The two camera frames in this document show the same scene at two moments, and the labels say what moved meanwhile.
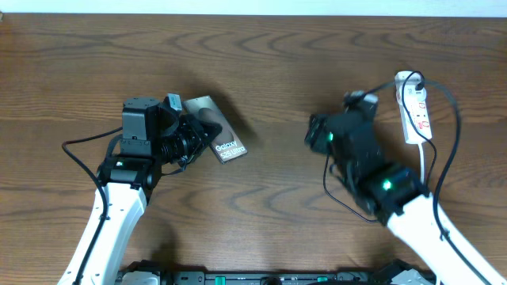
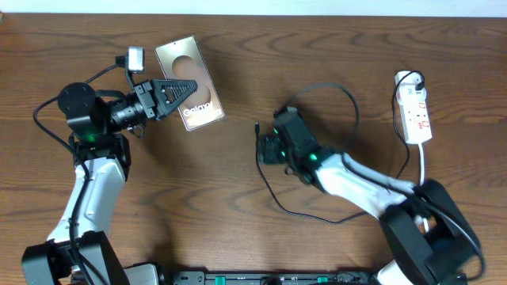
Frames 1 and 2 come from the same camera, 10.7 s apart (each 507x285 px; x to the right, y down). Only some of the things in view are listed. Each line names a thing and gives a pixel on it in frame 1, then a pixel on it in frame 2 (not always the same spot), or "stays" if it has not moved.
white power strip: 417,102 stays
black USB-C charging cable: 420,85 → 420,86
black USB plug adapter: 420,86 stays
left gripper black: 200,140 → 158,107
